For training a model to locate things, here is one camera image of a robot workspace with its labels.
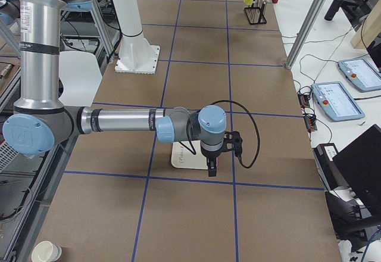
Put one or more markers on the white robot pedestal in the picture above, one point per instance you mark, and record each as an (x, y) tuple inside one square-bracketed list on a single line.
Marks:
[(135, 55)]

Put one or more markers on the blue teach pendant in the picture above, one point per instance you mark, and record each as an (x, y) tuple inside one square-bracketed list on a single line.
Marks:
[(361, 74), (336, 101)]

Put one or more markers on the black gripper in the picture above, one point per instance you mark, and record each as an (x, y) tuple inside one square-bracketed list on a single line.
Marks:
[(210, 156)]

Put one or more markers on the paper coffee cup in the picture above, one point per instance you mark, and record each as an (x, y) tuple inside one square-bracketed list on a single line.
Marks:
[(46, 251)]

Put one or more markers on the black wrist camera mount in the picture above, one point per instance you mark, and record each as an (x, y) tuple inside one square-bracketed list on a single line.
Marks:
[(232, 143)]

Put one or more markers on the white plastic chair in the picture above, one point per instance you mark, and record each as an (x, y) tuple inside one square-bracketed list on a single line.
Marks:
[(80, 75)]

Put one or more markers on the black laptop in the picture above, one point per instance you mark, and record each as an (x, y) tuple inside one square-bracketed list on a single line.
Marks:
[(359, 164)]

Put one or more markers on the aluminium frame post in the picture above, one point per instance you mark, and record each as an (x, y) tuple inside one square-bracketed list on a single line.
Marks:
[(304, 31)]

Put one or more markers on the black wire cup rack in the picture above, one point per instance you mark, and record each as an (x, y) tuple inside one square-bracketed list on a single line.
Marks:
[(255, 13)]

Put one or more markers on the near blue teach pendant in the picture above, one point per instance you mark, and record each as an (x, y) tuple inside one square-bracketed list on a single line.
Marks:
[(336, 101)]

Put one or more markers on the cream rabbit print tray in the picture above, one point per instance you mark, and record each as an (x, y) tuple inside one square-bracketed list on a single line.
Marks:
[(182, 158)]

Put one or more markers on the far blue teach pendant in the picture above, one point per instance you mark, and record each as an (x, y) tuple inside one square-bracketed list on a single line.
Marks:
[(361, 74)]

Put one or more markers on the black tall bottle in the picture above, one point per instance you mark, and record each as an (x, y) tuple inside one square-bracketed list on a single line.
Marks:
[(333, 9)]

